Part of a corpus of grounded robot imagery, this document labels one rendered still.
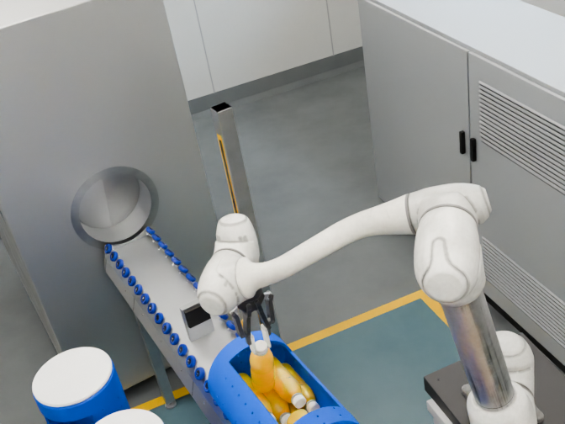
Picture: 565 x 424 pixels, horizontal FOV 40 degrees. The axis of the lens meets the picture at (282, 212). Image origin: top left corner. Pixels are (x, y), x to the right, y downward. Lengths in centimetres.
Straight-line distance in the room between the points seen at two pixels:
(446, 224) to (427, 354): 240
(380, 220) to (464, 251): 28
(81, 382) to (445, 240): 152
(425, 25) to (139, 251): 174
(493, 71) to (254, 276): 191
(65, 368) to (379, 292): 213
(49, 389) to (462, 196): 162
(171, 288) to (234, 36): 382
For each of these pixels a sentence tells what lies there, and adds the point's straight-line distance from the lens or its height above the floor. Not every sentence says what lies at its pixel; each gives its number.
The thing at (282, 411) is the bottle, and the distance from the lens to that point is 240.
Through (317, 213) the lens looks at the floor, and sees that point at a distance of 518.
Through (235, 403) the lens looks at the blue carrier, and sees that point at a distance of 234.
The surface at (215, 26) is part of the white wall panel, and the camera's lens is 666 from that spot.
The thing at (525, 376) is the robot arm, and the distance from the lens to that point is 221.
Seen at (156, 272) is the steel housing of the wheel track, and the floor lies 93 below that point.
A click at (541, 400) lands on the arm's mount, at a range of 245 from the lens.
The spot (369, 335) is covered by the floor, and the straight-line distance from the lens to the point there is 420.
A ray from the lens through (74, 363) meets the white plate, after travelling 287.
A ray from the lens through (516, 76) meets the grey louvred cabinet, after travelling 337.
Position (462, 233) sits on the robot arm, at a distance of 170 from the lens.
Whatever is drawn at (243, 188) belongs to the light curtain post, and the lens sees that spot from 289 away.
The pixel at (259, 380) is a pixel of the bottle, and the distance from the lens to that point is 234.
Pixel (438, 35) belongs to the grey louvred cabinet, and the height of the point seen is 143.
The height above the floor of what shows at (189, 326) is 101.
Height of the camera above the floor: 284
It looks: 33 degrees down
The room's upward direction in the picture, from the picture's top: 11 degrees counter-clockwise
